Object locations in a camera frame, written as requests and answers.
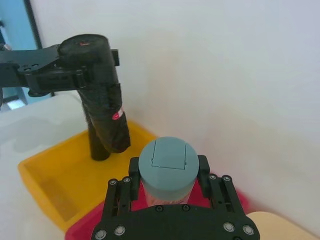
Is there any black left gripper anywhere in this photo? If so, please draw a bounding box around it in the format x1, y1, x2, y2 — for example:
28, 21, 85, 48
0, 44, 120, 97

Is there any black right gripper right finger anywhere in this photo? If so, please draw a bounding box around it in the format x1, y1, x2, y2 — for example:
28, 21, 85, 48
196, 154, 245, 217

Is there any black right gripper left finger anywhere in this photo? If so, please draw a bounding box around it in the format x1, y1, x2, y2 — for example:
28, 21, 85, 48
103, 156, 141, 219

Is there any black umbrella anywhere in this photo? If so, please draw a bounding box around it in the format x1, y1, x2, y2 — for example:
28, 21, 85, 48
57, 33, 132, 162

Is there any pink bottle with grey cap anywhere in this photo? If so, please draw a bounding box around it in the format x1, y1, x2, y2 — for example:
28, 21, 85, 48
138, 136, 201, 207

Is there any red plastic tray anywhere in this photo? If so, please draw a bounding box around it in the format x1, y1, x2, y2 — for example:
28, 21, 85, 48
64, 176, 251, 240

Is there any blue background panel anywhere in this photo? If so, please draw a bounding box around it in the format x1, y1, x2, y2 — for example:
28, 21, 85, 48
0, 0, 52, 111

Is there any yellow plastic tray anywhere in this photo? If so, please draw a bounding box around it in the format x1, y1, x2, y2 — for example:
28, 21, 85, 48
17, 119, 161, 232

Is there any white table cloth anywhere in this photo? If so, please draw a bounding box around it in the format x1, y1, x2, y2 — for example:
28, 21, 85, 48
0, 91, 91, 240

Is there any black upright post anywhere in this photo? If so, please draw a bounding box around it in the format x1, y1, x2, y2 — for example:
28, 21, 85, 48
24, 0, 43, 50

